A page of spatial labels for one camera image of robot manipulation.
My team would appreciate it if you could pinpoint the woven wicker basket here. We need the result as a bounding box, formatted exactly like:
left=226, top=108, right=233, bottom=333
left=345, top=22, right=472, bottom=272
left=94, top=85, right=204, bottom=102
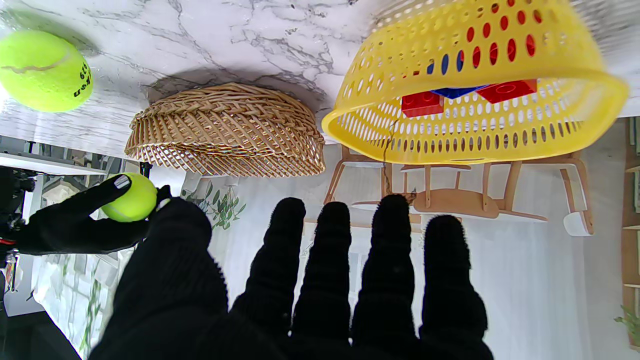
left=124, top=82, right=327, bottom=178

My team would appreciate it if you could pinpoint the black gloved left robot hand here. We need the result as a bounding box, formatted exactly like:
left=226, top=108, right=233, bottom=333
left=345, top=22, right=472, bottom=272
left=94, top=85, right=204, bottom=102
left=90, top=194, right=496, bottom=360

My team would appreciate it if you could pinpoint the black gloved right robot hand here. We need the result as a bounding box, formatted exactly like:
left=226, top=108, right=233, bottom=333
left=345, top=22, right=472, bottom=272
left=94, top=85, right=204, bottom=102
left=10, top=174, right=173, bottom=256

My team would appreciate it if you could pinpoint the printed room scene backdrop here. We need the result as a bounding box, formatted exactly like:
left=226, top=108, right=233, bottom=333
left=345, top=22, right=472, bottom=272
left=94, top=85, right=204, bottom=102
left=30, top=115, right=640, bottom=360

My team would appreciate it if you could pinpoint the blue toy building block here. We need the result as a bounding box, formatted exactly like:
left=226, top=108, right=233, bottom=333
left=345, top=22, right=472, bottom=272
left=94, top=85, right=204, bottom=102
left=427, top=50, right=496, bottom=100

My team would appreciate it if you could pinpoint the red toy building block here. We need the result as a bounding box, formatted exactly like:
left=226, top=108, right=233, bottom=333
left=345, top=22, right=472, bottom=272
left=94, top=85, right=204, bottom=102
left=465, top=2, right=543, bottom=104
left=401, top=70, right=446, bottom=118

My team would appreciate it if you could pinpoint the yellow perforated plastic basket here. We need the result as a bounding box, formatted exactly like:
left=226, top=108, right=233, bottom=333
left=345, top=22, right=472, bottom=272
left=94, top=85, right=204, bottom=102
left=321, top=0, right=631, bottom=166

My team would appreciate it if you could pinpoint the yellow-green tennis ball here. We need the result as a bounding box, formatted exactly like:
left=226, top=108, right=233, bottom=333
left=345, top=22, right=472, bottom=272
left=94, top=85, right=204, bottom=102
left=101, top=172, right=158, bottom=223
left=0, top=30, right=94, bottom=113

